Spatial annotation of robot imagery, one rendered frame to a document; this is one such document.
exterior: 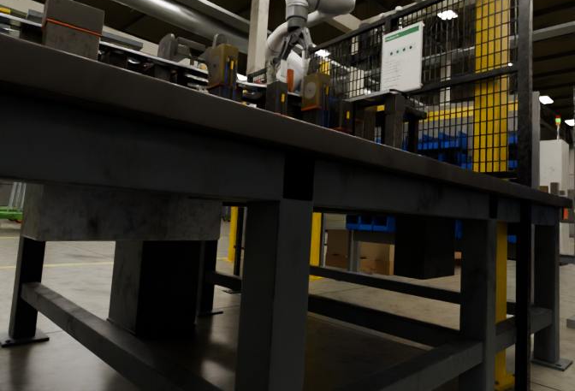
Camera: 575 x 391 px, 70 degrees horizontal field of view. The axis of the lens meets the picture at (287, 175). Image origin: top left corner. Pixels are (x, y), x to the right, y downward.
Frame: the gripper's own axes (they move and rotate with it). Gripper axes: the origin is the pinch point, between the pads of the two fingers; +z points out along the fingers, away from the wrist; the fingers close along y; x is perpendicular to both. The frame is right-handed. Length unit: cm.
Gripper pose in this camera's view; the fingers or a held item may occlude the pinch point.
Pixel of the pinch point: (293, 70)
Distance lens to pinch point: 169.6
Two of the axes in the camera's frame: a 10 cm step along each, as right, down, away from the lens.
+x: -7.9, -1.0, -6.1
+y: -6.1, 0.3, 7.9
